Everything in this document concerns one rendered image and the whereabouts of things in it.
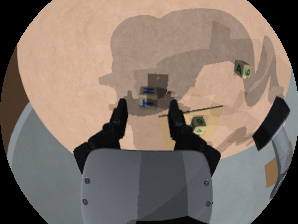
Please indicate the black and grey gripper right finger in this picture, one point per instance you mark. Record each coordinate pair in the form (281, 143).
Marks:
(185, 137)

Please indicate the tan flat mat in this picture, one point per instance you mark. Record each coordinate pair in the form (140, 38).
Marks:
(210, 115)

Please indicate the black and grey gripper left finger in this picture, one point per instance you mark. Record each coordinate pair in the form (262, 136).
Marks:
(108, 137)

